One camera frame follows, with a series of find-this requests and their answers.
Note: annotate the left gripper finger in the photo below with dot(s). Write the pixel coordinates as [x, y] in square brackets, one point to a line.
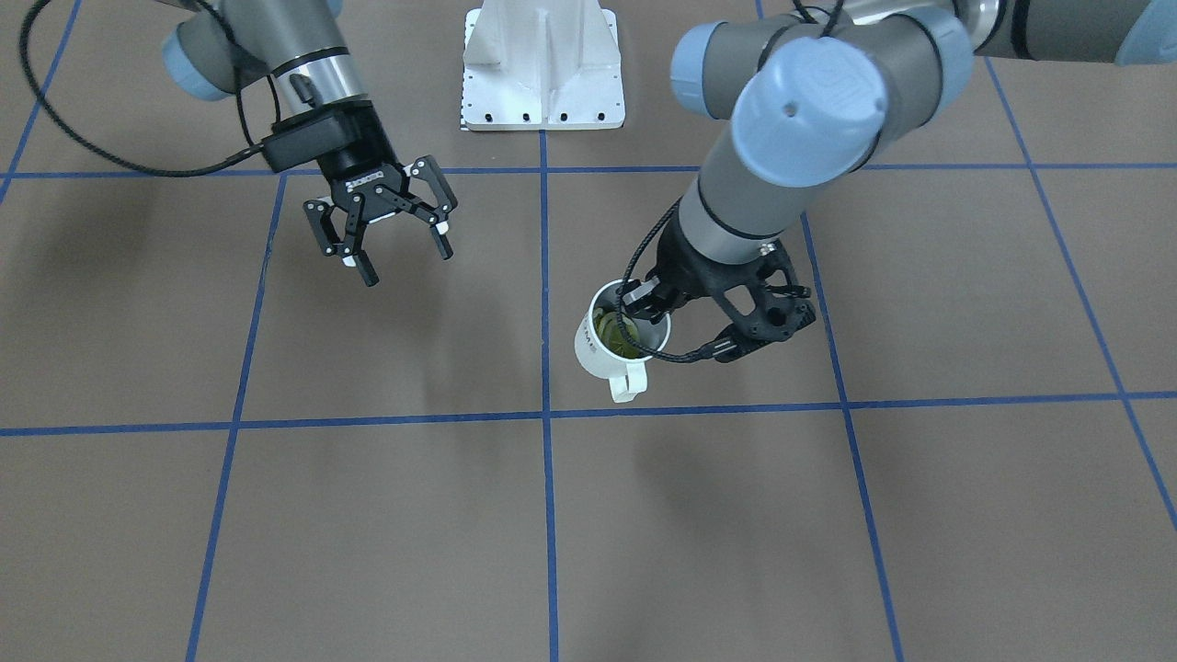
[644, 299]

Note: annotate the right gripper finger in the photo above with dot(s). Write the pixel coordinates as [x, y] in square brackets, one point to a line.
[339, 231]
[436, 211]

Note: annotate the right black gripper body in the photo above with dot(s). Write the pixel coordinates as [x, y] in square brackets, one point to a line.
[356, 155]

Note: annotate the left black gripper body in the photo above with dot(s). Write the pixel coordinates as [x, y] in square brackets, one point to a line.
[681, 264]

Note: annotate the lemon slices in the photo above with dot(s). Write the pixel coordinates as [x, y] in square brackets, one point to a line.
[616, 332]

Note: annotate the white plastic mug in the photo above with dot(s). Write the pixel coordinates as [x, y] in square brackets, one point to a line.
[626, 378]

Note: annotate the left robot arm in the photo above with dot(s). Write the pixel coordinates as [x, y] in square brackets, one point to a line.
[813, 95]

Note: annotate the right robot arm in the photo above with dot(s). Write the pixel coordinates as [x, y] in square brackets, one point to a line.
[298, 47]

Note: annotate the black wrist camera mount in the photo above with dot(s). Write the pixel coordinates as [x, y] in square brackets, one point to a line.
[294, 141]

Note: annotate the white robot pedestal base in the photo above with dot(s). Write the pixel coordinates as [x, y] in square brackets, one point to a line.
[542, 66]

